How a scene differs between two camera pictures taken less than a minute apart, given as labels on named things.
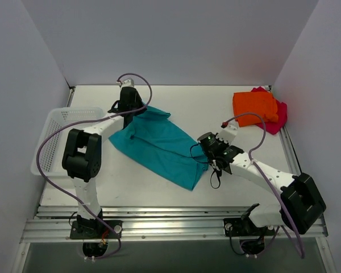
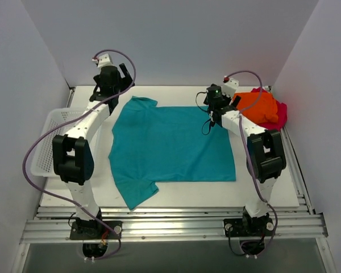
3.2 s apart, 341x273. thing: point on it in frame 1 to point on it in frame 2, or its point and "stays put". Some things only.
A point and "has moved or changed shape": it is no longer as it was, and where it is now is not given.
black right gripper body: (216, 164) to (229, 103)
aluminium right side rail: (290, 152) stays put
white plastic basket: (53, 149) stays put
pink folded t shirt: (282, 110) stays put
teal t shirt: (152, 141) has moved or changed shape
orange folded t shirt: (261, 103) stays put
